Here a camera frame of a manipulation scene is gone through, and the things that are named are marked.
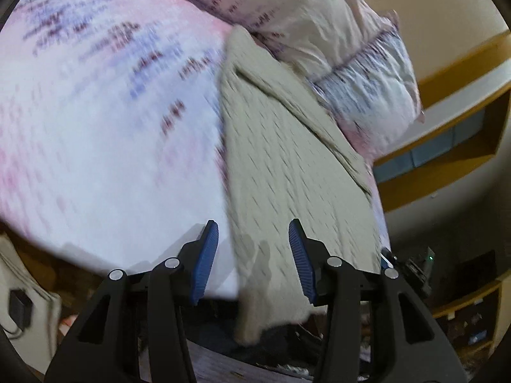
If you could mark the yellow wooden headboard shelf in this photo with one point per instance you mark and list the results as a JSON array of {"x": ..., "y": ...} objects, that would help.
[{"x": 447, "y": 131}]

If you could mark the cream printed pillow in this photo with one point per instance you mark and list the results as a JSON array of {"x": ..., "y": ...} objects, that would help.
[{"x": 291, "y": 12}]

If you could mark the yellow wooden side cabinet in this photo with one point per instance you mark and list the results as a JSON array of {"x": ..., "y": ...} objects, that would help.
[{"x": 471, "y": 319}]

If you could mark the pink and white printed bedsheet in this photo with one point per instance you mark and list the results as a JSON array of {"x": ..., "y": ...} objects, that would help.
[{"x": 107, "y": 135}]

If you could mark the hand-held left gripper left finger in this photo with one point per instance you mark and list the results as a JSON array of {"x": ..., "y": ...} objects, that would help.
[{"x": 204, "y": 261}]

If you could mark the beige knitted garment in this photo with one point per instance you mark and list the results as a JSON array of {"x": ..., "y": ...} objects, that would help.
[{"x": 297, "y": 191}]

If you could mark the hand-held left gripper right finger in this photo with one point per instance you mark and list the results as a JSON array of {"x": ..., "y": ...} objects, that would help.
[{"x": 302, "y": 261}]

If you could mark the white and purple printed pillow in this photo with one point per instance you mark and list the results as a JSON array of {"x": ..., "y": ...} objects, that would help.
[{"x": 369, "y": 95}]

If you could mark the black power adapter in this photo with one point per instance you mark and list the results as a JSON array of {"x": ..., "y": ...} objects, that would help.
[{"x": 20, "y": 310}]

